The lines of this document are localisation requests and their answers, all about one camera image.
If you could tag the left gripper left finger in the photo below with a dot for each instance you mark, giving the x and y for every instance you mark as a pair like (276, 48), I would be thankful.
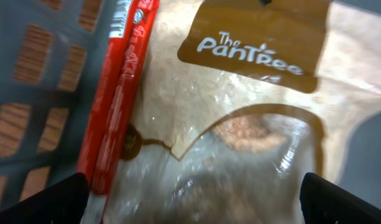
(62, 203)

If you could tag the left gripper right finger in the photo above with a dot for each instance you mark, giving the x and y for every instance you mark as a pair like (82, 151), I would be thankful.
(325, 203)

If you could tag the beige Pantree snack pouch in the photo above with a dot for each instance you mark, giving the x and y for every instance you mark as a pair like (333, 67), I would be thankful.
(237, 101)

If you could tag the red stick sachet pack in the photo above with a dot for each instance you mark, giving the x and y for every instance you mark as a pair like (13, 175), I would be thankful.
(115, 94)

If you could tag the grey plastic mesh basket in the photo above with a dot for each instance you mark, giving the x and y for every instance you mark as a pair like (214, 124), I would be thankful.
(24, 107)

